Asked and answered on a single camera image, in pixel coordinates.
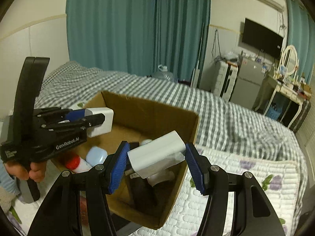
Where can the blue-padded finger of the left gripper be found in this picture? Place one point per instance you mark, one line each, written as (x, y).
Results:
(57, 115)
(88, 121)

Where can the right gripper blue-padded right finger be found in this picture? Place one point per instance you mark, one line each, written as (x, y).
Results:
(253, 213)

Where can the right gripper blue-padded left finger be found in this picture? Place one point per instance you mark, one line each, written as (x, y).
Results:
(59, 213)

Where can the white usb charger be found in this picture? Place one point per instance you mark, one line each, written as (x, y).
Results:
(106, 127)

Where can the light blue earbuds case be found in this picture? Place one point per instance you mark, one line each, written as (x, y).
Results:
(95, 156)

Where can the red cap white bottle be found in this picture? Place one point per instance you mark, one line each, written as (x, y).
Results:
(75, 163)

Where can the white rounded bottle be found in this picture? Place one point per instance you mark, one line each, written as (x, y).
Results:
(168, 160)

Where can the white rectangular power bank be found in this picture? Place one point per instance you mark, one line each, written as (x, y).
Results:
(145, 160)

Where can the black cylinder device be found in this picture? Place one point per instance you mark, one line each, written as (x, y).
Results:
(142, 193)

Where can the brown cardboard box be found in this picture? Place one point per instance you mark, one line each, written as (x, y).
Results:
(162, 131)

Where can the person's left hand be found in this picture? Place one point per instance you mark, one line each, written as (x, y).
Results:
(36, 171)

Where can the grey checked bed sheet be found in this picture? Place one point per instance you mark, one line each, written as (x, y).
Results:
(235, 137)

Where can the clear water jug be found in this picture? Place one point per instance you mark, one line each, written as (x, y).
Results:
(163, 74)

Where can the white mop pole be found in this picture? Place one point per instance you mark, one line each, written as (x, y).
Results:
(196, 70)

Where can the white louvered wardrobe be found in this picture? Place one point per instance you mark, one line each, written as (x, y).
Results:
(305, 136)

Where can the green curtain left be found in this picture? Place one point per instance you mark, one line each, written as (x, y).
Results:
(135, 36)

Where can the green curtain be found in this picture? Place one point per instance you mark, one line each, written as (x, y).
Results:
(301, 35)
(135, 36)

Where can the white suitcase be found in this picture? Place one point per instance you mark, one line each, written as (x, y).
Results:
(224, 79)

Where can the grey mini fridge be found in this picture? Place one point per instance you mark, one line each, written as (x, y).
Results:
(250, 77)

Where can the dark suitcase by wardrobe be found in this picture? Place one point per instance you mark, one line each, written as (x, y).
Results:
(296, 125)

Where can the white dressing table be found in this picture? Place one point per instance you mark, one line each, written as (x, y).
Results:
(277, 100)

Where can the white oval vanity mirror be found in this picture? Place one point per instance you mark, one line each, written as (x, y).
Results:
(289, 61)

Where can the green curtain right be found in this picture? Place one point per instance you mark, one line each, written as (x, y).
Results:
(301, 35)

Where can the black wall television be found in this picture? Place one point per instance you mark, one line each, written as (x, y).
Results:
(262, 38)

